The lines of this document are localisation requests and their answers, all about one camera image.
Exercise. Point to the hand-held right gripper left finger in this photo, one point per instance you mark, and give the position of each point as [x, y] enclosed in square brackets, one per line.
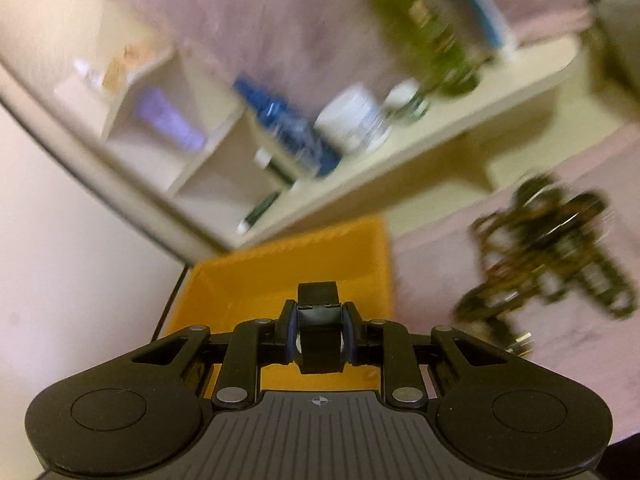
[291, 340]

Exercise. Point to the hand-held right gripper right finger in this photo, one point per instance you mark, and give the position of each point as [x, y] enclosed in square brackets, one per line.
[348, 340]

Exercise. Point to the yellow basket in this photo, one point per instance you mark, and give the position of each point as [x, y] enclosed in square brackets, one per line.
[300, 260]

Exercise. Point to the pile of gold jewelry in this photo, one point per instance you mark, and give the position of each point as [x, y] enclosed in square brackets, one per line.
[545, 240]

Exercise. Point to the black cosmetic pencil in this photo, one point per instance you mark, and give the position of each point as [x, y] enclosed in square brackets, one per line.
[257, 212]

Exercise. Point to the small white-capped bottle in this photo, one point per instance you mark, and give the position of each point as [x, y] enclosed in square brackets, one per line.
[272, 165]

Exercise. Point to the white corner shelf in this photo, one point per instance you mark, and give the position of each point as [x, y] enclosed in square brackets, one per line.
[200, 160]

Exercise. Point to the blue spray bottle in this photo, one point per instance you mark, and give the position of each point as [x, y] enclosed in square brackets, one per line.
[290, 127]

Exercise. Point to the white cream jar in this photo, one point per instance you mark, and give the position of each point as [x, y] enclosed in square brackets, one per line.
[352, 117]

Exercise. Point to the small glass jar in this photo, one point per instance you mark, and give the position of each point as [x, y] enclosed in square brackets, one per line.
[407, 100]

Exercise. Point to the purple tube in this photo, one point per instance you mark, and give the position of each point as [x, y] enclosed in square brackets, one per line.
[170, 117]

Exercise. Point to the beige sponge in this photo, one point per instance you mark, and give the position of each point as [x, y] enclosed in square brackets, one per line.
[120, 67]

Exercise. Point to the green spray bottle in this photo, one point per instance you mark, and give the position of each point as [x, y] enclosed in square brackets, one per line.
[425, 25]

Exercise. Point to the pink hanging towel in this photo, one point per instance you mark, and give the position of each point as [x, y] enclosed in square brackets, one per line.
[280, 15]

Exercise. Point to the small white bottle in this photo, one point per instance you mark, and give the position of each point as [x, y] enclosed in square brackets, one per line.
[87, 70]

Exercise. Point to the white and blue tube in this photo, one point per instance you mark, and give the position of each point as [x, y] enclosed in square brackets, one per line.
[480, 5]

